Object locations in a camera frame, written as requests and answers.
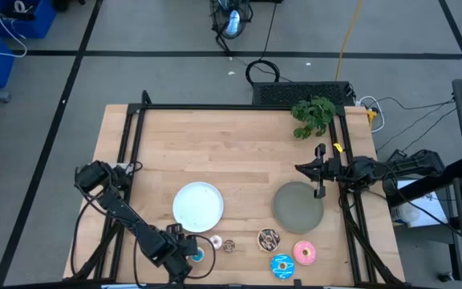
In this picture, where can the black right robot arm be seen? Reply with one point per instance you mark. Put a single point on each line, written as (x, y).
(407, 164)

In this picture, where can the green potted plant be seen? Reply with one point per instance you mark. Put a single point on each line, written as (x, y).
(313, 114)

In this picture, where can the black mesh computer case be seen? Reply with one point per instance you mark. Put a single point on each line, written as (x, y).
(299, 93)

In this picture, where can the large blue frosted donut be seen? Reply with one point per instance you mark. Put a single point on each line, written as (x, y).
(277, 271)

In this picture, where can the large pink frosted donut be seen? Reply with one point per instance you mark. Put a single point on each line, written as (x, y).
(299, 257)

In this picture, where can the small white sprinkled donut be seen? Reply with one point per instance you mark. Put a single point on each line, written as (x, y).
(213, 240)

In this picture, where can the small teal frosted donut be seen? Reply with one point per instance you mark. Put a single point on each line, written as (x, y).
(199, 255)

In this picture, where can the yellow tag on frame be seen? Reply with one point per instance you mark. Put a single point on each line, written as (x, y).
(337, 147)

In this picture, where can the small chocolate frosted donut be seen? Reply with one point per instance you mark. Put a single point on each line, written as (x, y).
(226, 244)

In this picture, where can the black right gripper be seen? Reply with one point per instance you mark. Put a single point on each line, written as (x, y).
(332, 169)

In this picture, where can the large blue storage bin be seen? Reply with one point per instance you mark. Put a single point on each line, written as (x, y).
(34, 26)

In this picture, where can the white round plate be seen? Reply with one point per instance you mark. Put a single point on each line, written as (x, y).
(198, 206)

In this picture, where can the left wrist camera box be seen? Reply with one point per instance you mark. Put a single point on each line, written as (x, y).
(175, 229)

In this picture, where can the white paper sheet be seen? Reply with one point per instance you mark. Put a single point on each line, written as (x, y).
(427, 204)

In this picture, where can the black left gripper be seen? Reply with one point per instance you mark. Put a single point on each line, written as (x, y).
(179, 261)

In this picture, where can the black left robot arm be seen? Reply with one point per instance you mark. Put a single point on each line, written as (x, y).
(124, 214)

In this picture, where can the grey-green round plate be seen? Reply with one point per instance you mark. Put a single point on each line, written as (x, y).
(297, 210)

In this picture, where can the black floor fan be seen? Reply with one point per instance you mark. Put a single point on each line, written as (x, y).
(231, 20)

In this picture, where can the large chocolate frosted donut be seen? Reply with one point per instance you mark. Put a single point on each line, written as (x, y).
(264, 237)

